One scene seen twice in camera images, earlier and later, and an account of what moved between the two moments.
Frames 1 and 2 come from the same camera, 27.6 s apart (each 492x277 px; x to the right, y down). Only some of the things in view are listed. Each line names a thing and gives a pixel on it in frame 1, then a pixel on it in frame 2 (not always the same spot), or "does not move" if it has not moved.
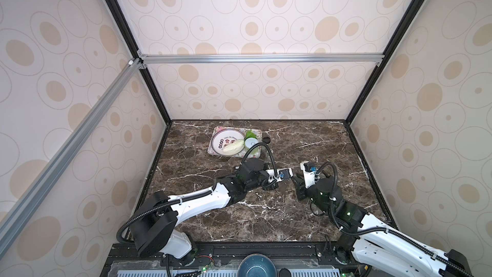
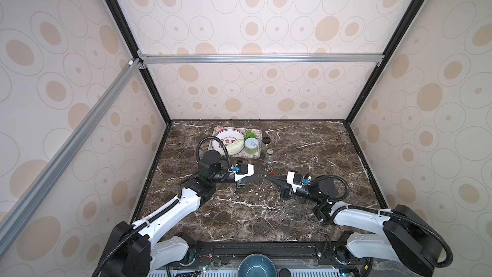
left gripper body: [261, 181] -> [238, 184]
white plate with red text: [223, 137] does not move
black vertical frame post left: [127, 31] does not move
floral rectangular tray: [232, 142] does not move
